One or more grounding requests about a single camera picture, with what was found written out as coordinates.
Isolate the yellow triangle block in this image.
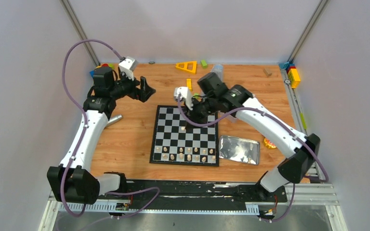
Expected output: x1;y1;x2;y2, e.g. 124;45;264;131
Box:
175;61;197;74

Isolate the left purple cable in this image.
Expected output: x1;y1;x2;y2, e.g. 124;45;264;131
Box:
60;38;161;220

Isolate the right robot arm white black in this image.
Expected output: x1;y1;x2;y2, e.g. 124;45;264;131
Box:
173;72;320;201

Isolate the toy car red blue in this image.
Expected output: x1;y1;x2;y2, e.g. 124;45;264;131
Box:
264;138;277;149

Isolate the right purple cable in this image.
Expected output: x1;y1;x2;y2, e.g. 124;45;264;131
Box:
176;95;330;223

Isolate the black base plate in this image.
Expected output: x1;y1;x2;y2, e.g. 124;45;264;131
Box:
95;179;288;213

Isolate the stacked coloured bricks right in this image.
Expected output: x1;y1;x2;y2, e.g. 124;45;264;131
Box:
278;62;301;89

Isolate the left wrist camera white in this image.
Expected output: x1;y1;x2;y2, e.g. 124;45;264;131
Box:
119;56;138;81

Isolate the yellow curved block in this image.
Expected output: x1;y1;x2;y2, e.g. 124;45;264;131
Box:
186;78;193;91

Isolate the folding chess board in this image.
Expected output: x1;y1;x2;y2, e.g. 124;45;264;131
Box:
149;105;219;167

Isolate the silver metal cylinder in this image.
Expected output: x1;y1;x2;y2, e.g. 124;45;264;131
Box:
106;115;123;127

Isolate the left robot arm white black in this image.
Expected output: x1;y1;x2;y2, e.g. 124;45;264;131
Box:
47;66;156;205

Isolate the tin box with dark pieces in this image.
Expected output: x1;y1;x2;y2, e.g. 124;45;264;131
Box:
226;115;238;123

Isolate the purple cable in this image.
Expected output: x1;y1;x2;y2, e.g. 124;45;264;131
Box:
176;95;330;223
60;38;161;220

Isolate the green cube back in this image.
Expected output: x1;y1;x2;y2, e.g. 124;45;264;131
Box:
200;60;208;69

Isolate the coloured blocks left corner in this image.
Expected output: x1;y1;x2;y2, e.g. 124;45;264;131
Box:
90;63;115;78

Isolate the brown wooden block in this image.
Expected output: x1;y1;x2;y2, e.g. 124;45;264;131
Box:
263;68;273;77

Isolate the aluminium frame rail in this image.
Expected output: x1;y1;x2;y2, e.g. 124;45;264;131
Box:
38;178;348;231

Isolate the bubble-wrapped blue metronome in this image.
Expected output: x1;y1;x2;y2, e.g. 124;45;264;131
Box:
211;64;224;81

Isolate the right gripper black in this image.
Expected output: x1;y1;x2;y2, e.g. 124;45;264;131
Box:
183;94;219;129

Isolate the tin lid with light pieces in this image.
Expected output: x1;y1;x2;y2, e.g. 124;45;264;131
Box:
219;135;260;166

